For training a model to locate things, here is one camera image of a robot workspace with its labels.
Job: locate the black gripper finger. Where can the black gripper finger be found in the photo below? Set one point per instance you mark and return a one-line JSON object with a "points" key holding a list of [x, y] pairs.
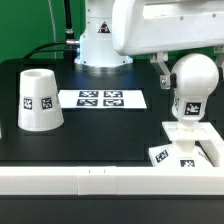
{"points": [[219, 52]]}

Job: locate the white lamp shade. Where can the white lamp shade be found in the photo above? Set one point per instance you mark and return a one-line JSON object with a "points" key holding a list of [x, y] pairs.
{"points": [[39, 106]]}

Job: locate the white lamp base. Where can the white lamp base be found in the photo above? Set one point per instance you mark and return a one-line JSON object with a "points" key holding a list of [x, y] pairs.
{"points": [[182, 151]]}

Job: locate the white lamp bulb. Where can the white lamp bulb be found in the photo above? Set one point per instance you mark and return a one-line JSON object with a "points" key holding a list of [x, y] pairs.
{"points": [[197, 77]]}

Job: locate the white front wall rail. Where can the white front wall rail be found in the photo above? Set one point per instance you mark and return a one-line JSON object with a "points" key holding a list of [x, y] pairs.
{"points": [[110, 181]]}

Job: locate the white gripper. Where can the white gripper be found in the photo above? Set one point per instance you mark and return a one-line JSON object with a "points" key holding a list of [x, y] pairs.
{"points": [[159, 26]]}

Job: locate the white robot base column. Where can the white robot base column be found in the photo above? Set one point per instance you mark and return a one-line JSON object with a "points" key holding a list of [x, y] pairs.
{"points": [[96, 52]]}

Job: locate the white fiducial marker sheet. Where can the white fiducial marker sheet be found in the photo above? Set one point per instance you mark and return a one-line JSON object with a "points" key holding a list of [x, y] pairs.
{"points": [[102, 99]]}

